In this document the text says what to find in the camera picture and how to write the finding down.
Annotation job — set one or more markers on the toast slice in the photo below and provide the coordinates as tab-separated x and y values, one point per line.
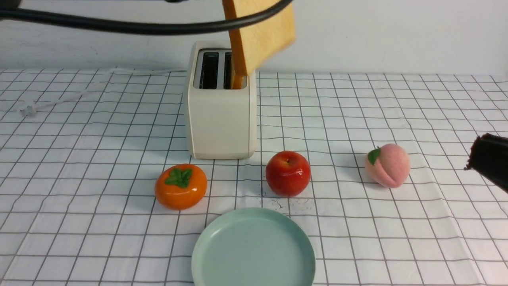
253	45
237	81

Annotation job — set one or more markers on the pink peach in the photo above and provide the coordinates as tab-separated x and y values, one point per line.
388	165

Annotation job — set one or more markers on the orange persimmon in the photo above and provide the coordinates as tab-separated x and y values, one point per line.
181	186

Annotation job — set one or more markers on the red apple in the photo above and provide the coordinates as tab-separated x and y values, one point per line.
288	173

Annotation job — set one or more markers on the white checkered tablecloth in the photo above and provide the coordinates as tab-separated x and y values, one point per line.
80	155

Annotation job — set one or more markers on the light green plate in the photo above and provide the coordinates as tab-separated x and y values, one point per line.
253	247

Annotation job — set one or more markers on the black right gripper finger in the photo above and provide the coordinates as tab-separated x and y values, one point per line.
489	157

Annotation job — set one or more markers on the cream white toaster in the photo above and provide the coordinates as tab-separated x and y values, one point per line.
221	122

